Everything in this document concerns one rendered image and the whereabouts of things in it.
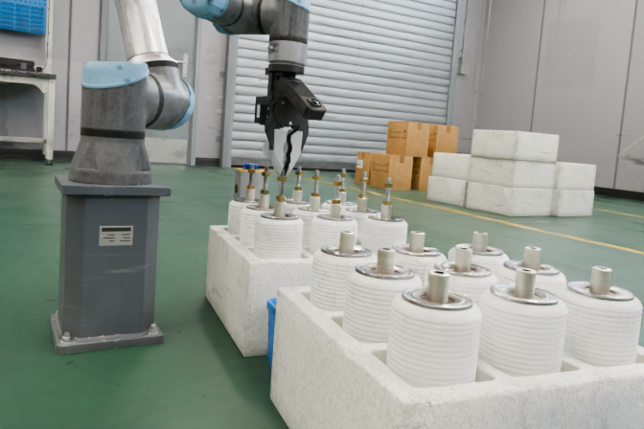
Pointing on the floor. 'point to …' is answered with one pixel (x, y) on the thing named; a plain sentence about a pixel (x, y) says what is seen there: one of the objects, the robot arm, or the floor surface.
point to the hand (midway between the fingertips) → (285, 169)
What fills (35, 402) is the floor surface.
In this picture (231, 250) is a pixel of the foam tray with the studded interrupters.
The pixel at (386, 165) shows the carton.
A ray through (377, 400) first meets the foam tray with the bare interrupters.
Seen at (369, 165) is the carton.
